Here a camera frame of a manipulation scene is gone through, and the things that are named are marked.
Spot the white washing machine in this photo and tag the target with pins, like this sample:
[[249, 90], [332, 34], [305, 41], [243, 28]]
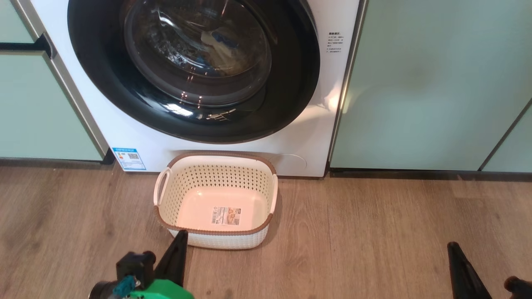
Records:
[[316, 137]]

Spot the white perforated laundry basket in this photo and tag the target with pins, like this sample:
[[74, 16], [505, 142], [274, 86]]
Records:
[[216, 187]]

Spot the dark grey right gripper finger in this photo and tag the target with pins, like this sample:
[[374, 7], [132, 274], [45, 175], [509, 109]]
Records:
[[474, 282], [458, 278]]

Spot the pale yellow baby garment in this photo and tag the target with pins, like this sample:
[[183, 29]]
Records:
[[220, 54]]

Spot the blue white energy label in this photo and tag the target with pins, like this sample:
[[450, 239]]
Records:
[[129, 158]]

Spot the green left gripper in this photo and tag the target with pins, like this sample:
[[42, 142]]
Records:
[[166, 290]]

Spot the basket product label sticker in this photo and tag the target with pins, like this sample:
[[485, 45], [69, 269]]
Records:
[[226, 216]]

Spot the black round washing machine door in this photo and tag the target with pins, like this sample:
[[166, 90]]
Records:
[[104, 83]]

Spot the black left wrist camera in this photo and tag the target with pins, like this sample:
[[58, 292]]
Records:
[[135, 268]]

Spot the mint green cabinet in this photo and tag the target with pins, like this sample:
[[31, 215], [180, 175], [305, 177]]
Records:
[[37, 108], [415, 83], [513, 145]]

